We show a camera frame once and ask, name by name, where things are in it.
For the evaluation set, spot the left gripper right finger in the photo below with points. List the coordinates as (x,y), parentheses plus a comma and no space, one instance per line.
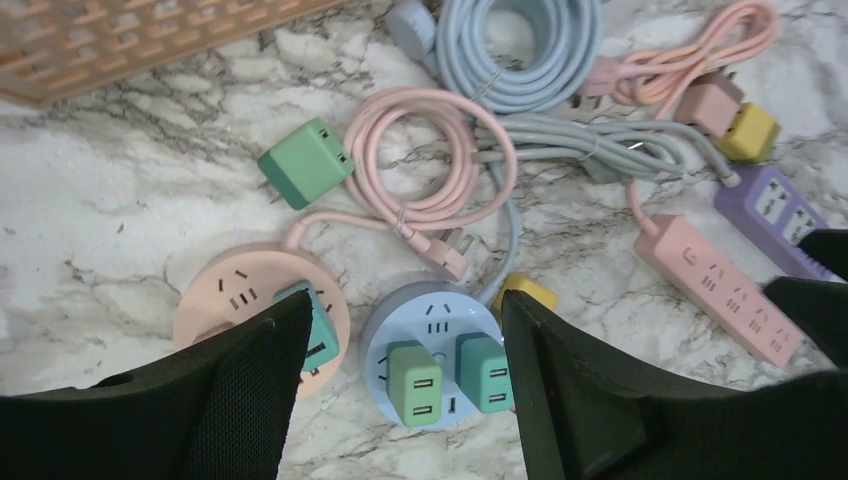
(587,410)

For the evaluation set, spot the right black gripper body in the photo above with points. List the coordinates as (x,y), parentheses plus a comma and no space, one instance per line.
(818,307)

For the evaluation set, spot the small pink charger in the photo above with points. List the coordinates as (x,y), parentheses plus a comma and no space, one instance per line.
(710,104)

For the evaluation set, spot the teal blue usb charger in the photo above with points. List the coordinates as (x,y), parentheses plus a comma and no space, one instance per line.
(323,345)

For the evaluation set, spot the pink power strip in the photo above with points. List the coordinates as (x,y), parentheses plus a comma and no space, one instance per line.
(677,250)

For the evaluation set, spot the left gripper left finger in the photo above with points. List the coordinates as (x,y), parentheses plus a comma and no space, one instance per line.
(219,409)

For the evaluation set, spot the purple power strip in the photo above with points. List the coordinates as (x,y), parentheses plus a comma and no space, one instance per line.
(767,209)

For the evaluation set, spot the blue round power socket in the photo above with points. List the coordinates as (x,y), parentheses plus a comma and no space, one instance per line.
(433,314)

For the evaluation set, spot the orange plastic file organizer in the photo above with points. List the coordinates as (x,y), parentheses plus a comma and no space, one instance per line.
(52,50)

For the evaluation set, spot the dark green usb charger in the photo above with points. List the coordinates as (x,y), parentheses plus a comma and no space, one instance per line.
(307,163)

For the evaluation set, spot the yellow usb charger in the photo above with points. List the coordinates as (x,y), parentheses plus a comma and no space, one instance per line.
(520,282)

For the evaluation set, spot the pink round power socket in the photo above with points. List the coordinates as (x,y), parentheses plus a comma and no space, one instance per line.
(241,282)

